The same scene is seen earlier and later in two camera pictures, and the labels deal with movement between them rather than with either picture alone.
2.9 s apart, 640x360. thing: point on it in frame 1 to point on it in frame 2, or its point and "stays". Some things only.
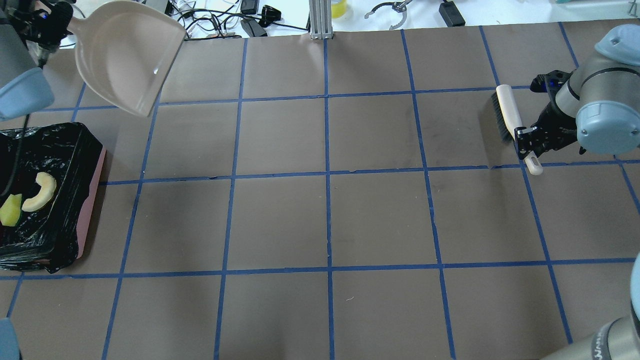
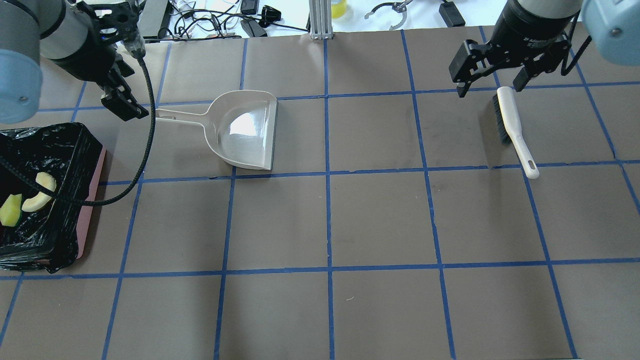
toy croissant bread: x=48 y=185 stays
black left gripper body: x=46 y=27 to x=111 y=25
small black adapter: x=451 y=14 stays
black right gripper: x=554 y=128 to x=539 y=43
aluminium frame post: x=321 y=19 stays
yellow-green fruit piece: x=10 y=211 stays
